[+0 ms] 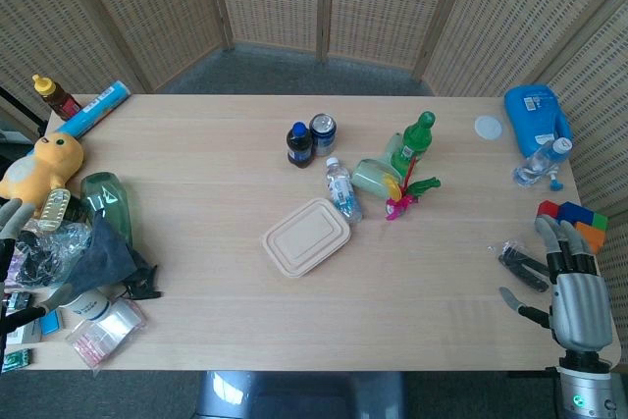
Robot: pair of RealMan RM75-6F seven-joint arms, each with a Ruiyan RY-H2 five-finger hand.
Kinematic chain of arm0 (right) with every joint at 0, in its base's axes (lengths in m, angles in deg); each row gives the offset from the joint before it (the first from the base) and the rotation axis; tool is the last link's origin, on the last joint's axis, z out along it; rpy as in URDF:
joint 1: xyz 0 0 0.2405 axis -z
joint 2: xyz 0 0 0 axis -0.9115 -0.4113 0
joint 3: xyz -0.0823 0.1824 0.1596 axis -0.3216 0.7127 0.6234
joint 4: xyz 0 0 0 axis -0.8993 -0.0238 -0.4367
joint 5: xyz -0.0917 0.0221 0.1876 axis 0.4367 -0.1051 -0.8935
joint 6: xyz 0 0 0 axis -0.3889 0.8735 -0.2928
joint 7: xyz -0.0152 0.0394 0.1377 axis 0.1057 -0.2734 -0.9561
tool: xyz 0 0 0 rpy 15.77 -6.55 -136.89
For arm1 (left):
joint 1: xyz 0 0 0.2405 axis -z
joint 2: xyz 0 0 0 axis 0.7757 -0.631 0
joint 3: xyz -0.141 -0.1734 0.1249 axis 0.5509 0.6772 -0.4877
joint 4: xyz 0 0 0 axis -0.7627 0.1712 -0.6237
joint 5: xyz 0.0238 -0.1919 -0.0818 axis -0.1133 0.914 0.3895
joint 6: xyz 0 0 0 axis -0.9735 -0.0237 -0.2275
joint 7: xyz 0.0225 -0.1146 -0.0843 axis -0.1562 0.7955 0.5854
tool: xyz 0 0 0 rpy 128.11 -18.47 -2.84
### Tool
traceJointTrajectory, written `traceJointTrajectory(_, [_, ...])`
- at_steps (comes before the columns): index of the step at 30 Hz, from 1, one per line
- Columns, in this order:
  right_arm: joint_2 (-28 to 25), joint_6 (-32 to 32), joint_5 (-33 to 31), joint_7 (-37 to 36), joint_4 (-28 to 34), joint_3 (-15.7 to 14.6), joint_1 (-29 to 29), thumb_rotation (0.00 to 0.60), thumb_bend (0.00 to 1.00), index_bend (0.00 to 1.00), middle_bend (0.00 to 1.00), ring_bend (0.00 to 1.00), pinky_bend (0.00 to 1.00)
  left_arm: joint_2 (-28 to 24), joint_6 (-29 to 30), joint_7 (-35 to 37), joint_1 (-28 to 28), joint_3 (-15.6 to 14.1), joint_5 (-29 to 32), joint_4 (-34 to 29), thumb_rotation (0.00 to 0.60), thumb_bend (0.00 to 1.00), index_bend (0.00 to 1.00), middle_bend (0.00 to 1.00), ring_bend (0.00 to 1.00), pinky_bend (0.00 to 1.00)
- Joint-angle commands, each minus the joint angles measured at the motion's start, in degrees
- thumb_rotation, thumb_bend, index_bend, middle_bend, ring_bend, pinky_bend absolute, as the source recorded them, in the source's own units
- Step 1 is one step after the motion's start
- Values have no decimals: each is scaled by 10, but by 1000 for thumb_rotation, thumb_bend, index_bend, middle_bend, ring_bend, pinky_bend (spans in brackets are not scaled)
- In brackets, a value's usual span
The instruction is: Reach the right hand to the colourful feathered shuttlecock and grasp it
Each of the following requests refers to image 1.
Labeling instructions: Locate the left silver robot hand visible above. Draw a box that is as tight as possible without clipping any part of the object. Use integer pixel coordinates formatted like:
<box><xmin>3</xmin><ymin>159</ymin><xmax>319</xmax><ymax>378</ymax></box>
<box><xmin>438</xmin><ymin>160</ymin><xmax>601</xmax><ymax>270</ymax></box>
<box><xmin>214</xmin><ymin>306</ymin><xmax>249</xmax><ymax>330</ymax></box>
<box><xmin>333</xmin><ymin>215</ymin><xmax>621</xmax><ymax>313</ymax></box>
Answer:
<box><xmin>0</xmin><ymin>197</ymin><xmax>74</xmax><ymax>341</ymax></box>

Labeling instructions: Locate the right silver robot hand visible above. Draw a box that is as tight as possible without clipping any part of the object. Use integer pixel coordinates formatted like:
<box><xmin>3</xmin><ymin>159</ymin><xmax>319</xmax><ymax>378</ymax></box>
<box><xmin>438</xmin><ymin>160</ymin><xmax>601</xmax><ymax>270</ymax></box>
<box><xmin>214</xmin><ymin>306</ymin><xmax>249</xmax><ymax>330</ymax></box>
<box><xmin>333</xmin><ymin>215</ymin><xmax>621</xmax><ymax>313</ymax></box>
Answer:
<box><xmin>498</xmin><ymin>217</ymin><xmax>615</xmax><ymax>356</ymax></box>

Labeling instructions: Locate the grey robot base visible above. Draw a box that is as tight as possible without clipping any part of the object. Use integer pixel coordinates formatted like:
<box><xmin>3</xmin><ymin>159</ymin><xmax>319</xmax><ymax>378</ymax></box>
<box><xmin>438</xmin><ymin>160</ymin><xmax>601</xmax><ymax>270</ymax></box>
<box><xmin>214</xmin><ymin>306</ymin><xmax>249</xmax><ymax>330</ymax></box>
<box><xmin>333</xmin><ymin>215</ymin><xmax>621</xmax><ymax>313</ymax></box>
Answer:
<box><xmin>194</xmin><ymin>370</ymin><xmax>408</xmax><ymax>419</ymax></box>

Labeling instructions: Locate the clear plastic bag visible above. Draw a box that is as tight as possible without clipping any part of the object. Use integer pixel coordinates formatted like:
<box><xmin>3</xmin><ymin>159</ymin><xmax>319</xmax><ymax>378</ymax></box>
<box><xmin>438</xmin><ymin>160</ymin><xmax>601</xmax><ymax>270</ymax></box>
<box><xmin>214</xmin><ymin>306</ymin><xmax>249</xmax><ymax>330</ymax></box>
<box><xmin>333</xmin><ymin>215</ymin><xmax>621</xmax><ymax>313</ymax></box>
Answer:
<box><xmin>13</xmin><ymin>220</ymin><xmax>94</xmax><ymax>290</ymax></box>

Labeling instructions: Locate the yellow plush toy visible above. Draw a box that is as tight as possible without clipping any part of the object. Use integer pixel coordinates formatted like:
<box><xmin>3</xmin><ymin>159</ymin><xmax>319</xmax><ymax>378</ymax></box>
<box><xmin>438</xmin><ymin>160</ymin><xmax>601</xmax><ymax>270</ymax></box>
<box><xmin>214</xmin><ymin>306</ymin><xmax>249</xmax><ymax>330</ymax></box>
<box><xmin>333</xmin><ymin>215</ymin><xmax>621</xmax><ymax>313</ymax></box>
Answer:
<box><xmin>0</xmin><ymin>131</ymin><xmax>85</xmax><ymax>218</ymax></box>

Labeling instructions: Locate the black folding tool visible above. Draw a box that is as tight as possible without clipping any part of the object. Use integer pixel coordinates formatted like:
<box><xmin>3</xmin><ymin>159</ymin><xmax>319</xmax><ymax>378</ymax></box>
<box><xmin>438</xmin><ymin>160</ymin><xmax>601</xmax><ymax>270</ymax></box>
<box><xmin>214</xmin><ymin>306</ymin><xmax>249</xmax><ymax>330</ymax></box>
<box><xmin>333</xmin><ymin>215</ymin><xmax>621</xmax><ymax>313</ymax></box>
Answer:
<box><xmin>487</xmin><ymin>239</ymin><xmax>552</xmax><ymax>294</ymax></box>

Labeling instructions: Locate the colourful block cube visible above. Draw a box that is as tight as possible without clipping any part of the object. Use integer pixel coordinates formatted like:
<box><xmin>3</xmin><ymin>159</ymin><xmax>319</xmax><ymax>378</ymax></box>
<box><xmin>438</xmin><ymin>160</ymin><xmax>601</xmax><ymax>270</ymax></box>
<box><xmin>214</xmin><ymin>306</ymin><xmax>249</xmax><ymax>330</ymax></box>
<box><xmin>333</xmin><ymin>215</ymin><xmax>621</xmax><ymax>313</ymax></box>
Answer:
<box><xmin>536</xmin><ymin>199</ymin><xmax>610</xmax><ymax>255</ymax></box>

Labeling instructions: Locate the dark grey cloth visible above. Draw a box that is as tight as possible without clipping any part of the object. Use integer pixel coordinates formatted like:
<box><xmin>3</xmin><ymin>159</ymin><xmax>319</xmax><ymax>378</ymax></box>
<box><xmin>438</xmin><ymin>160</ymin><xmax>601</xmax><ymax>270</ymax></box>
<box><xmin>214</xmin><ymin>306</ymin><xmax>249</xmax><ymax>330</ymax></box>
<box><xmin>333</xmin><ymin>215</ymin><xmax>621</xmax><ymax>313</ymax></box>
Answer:
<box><xmin>62</xmin><ymin>211</ymin><xmax>159</xmax><ymax>295</ymax></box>

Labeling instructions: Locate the green glass vase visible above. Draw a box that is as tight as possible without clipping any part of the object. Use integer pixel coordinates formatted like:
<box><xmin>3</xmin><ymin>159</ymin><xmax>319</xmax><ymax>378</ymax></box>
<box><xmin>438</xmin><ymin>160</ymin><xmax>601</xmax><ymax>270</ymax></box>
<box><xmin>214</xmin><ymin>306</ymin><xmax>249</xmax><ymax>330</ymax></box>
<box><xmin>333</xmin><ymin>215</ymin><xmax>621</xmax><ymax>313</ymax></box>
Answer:
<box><xmin>79</xmin><ymin>171</ymin><xmax>136</xmax><ymax>246</ymax></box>

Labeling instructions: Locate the blue small card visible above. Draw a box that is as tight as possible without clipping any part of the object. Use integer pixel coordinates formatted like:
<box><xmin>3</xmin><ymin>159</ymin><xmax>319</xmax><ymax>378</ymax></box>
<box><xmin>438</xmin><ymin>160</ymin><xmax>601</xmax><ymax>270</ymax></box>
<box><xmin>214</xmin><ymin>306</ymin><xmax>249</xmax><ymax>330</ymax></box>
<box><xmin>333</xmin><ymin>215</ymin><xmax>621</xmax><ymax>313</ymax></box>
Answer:
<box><xmin>38</xmin><ymin>311</ymin><xmax>64</xmax><ymax>337</ymax></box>

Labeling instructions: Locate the white small box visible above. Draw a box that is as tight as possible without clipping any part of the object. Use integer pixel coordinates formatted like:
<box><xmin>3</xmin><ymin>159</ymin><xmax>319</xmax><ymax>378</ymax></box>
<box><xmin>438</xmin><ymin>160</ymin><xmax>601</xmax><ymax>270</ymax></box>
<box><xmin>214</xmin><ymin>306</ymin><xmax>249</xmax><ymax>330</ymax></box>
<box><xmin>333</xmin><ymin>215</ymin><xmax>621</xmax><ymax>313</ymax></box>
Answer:
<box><xmin>4</xmin><ymin>318</ymin><xmax>43</xmax><ymax>345</ymax></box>

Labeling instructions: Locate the white paper cup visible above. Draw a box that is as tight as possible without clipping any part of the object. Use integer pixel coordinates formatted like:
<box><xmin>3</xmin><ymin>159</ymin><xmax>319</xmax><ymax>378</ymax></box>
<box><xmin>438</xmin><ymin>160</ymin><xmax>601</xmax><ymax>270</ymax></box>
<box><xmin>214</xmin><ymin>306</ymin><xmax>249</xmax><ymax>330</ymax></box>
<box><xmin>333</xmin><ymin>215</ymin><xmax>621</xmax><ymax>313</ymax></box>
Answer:
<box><xmin>58</xmin><ymin>288</ymin><xmax>115</xmax><ymax>325</ymax></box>

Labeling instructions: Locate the honey bottle yellow cap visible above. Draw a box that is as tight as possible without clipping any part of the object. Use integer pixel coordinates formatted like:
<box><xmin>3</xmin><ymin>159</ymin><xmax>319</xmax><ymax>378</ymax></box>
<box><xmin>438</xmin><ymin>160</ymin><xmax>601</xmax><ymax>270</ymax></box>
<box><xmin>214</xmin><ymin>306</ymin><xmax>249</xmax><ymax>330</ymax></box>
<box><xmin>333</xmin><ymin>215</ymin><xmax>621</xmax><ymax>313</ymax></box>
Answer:
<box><xmin>31</xmin><ymin>74</ymin><xmax>82</xmax><ymax>122</ymax></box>

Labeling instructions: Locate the green small packet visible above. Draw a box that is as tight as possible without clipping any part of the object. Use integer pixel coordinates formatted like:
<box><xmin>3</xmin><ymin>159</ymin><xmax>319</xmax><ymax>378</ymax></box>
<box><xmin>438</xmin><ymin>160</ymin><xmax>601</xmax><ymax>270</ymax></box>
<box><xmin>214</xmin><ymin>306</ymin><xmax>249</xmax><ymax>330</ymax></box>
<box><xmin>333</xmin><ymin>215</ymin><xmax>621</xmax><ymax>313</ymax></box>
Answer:
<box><xmin>0</xmin><ymin>347</ymin><xmax>34</xmax><ymax>373</ymax></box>

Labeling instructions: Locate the blue cylindrical tube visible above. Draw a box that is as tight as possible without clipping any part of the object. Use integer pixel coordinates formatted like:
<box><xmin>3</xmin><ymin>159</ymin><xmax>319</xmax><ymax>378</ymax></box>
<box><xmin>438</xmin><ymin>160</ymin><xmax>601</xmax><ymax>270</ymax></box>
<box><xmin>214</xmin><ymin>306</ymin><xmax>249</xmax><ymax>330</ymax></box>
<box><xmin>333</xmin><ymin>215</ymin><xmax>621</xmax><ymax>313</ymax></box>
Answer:
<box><xmin>61</xmin><ymin>79</ymin><xmax>131</xmax><ymax>138</ymax></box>

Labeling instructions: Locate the black binder clip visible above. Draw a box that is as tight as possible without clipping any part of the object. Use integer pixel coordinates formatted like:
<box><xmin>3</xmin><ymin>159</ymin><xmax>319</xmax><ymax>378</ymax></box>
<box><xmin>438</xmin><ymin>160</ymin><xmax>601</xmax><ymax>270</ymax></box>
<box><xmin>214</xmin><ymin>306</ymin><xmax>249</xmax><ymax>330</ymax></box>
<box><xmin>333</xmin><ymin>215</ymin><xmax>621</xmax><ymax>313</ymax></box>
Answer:
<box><xmin>117</xmin><ymin>264</ymin><xmax>163</xmax><ymax>301</ymax></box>

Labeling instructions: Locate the clear zip bag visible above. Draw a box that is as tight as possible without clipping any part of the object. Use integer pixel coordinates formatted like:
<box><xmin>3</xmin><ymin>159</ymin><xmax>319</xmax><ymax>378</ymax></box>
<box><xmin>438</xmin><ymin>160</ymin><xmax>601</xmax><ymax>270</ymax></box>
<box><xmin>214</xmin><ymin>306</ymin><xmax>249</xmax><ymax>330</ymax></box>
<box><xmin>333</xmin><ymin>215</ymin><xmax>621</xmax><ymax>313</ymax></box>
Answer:
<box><xmin>65</xmin><ymin>297</ymin><xmax>148</xmax><ymax>370</ymax></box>

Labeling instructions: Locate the crushed clear plastic bottle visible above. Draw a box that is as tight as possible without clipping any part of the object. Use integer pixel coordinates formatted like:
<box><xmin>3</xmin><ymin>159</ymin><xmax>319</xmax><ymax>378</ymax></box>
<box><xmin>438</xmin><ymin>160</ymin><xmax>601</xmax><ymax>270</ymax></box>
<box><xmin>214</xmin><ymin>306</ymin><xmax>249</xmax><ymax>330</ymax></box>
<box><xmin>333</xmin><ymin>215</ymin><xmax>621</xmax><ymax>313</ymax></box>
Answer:
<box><xmin>512</xmin><ymin>136</ymin><xmax>574</xmax><ymax>191</ymax></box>

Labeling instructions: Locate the blue detergent jug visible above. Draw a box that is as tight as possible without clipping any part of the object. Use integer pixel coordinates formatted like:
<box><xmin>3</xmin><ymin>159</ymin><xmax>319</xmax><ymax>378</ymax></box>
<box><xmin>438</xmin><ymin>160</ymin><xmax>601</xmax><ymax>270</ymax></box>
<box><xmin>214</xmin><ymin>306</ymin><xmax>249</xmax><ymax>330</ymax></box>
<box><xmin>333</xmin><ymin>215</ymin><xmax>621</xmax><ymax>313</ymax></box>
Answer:
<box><xmin>503</xmin><ymin>83</ymin><xmax>574</xmax><ymax>158</ymax></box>

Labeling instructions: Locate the white round coaster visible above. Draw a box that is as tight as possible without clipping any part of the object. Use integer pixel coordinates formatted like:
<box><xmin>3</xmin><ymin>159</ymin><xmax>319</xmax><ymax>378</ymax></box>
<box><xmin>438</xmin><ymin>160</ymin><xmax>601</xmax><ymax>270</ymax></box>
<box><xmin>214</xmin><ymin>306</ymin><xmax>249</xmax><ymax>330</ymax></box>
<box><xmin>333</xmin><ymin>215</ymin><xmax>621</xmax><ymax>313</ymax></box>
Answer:
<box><xmin>473</xmin><ymin>115</ymin><xmax>506</xmax><ymax>140</ymax></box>

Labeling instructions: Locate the pink green toy flower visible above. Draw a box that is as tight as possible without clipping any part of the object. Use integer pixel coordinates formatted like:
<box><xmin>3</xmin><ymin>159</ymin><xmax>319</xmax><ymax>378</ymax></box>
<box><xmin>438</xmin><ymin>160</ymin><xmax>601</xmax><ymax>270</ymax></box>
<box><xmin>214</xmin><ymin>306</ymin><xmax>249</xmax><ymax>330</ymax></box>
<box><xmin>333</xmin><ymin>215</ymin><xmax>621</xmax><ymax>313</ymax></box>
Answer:
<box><xmin>384</xmin><ymin>152</ymin><xmax>443</xmax><ymax>222</ymax></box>

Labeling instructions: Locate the green plastic soda bottle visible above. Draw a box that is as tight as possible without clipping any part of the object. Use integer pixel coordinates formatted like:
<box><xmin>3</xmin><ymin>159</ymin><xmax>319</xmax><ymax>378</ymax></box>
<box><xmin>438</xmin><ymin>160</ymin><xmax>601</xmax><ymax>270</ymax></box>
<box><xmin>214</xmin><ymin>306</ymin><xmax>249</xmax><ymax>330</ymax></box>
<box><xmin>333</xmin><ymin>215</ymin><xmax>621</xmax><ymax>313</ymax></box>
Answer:
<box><xmin>390</xmin><ymin>111</ymin><xmax>437</xmax><ymax>173</ymax></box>

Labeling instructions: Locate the pale green cup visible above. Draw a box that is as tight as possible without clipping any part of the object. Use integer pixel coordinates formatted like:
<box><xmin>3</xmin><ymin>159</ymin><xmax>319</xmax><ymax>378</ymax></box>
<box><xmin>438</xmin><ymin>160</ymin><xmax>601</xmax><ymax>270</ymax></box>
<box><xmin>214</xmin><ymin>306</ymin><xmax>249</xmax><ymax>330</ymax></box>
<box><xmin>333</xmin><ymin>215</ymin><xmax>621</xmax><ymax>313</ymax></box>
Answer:
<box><xmin>350</xmin><ymin>136</ymin><xmax>406</xmax><ymax>200</ymax></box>

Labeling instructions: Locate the clear water bottle blue label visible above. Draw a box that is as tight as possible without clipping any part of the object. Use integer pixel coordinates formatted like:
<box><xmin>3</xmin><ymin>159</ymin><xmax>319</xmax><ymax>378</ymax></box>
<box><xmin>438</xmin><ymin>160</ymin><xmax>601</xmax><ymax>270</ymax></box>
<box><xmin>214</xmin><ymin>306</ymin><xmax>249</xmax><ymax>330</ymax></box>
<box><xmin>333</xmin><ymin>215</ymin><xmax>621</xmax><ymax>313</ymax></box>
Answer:
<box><xmin>324</xmin><ymin>156</ymin><xmax>365</xmax><ymax>225</ymax></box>

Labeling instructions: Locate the beige lidded food container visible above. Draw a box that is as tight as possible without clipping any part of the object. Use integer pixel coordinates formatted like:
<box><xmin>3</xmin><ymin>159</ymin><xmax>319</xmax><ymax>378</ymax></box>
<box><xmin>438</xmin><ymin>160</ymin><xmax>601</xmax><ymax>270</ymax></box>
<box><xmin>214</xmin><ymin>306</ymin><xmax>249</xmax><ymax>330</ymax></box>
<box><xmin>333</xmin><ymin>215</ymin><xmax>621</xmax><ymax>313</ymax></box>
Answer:
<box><xmin>260</xmin><ymin>197</ymin><xmax>353</xmax><ymax>279</ymax></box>

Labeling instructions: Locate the dark soda bottle blue cap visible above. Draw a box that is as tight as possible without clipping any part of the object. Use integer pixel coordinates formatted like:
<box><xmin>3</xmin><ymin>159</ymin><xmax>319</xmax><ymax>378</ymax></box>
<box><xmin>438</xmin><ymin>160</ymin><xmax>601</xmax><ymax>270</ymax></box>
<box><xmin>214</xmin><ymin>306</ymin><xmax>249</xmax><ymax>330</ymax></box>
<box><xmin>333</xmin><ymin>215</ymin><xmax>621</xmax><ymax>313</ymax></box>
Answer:
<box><xmin>286</xmin><ymin>121</ymin><xmax>313</xmax><ymax>170</ymax></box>

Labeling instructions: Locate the blue drink can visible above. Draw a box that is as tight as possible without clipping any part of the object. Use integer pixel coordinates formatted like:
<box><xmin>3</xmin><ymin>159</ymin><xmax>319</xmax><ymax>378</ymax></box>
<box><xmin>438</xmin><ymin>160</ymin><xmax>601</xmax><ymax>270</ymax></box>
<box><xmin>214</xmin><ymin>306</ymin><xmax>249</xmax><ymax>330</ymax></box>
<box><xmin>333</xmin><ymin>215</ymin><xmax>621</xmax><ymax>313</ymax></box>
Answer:
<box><xmin>309</xmin><ymin>113</ymin><xmax>339</xmax><ymax>157</ymax></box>

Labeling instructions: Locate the woven folding screen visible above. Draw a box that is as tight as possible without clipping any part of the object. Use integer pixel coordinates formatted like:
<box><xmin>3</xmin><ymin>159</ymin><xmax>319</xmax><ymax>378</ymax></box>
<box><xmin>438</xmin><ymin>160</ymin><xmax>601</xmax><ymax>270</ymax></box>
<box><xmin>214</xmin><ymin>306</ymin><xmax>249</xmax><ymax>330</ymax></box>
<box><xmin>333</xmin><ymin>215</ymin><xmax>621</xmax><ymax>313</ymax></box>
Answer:
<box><xmin>0</xmin><ymin>0</ymin><xmax>628</xmax><ymax>371</ymax></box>

